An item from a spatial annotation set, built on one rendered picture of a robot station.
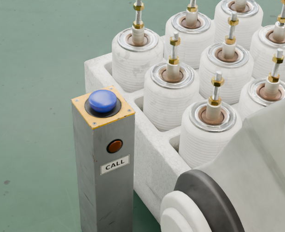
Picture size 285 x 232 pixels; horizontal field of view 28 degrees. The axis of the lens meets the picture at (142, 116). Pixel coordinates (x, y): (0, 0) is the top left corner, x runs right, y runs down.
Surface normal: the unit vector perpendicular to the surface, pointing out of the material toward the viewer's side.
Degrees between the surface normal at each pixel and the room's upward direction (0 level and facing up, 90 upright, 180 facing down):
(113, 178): 90
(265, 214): 90
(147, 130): 0
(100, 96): 0
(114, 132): 90
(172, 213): 50
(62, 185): 0
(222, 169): 90
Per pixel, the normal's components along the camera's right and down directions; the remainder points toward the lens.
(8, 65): 0.03, -0.73
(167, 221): -0.88, 0.30
